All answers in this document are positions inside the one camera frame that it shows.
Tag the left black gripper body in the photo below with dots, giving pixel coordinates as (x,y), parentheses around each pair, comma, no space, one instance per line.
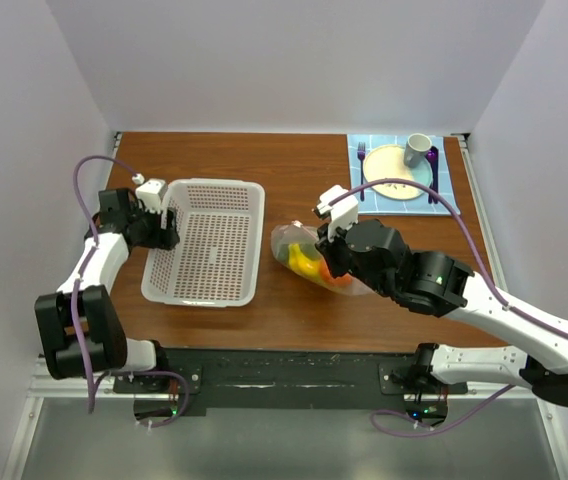
(147,225)

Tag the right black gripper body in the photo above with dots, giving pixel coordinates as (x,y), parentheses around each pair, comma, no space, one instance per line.
(374,283)

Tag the clear zip top bag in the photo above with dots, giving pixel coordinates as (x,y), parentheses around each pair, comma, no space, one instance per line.
(298,233)

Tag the white perforated plastic basket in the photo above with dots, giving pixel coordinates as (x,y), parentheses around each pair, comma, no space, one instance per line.
(216,261)

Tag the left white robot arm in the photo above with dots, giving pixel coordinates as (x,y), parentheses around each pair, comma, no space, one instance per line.
(78,325)

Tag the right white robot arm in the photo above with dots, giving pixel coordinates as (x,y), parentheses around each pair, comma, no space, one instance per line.
(535,350)

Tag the blue checkered placemat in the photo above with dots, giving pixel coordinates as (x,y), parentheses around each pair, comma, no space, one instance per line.
(375,204)

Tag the cream and blue plate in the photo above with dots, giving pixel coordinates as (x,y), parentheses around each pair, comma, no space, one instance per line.
(387,162)

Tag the purple plastic fork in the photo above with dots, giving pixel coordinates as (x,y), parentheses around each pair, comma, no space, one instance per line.
(361,155)

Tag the purple plastic spoon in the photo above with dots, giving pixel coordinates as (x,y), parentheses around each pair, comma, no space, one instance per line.
(428,158)

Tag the grey mug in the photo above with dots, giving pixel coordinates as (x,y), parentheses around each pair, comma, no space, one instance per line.
(416,148)

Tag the purple plastic knife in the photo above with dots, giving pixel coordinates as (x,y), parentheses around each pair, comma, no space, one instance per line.
(435,169)

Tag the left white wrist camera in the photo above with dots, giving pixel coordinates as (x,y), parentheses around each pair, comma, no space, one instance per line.
(150,192)

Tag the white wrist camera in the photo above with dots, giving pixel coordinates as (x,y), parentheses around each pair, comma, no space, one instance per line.
(150,192)
(339,207)

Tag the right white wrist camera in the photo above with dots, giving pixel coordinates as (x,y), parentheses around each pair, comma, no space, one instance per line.
(339,207)

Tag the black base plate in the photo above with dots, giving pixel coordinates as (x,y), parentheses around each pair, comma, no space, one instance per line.
(398,363)

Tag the front aluminium rail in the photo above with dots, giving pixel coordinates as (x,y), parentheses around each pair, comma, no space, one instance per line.
(64,385)

